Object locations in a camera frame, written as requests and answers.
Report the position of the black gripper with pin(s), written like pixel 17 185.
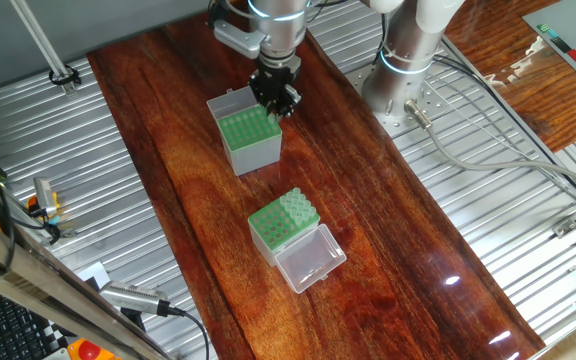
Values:
pixel 273 85

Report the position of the tall translucent green tip box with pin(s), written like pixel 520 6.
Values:
pixel 253 155

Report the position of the low green rack tip box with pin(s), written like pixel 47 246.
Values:
pixel 278 230

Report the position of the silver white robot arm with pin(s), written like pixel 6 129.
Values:
pixel 403 60

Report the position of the glossy brown wooden board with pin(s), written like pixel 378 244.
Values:
pixel 393 300

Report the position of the scuffed brown wooden board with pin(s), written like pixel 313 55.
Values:
pixel 518 90

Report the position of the aluminium pole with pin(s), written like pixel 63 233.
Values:
pixel 43 45

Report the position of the white paper sheet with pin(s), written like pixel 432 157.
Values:
pixel 95 274

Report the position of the orange yellow plastic object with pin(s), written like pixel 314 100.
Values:
pixel 31 203

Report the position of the green block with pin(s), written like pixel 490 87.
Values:
pixel 543 27

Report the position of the teal block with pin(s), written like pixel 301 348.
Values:
pixel 552 34

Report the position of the black block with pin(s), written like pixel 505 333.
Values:
pixel 560 45

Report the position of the red block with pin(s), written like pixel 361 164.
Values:
pixel 575 55

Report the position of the yellow button box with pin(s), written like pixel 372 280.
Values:
pixel 110 356

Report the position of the red emergency stop button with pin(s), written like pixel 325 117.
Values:
pixel 89 351

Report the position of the black keyboard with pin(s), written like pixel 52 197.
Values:
pixel 3 330

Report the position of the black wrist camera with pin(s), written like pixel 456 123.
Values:
pixel 218 10

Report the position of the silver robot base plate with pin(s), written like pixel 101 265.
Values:
pixel 433 100

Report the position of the long silver depth camera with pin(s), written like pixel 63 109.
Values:
pixel 133 297

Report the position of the small silver camera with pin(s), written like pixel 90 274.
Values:
pixel 45 195

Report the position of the black camera stand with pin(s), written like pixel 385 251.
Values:
pixel 133 320

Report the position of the steel frame bar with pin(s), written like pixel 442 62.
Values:
pixel 43 280

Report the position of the aluminium corner bracket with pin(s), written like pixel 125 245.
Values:
pixel 565 227

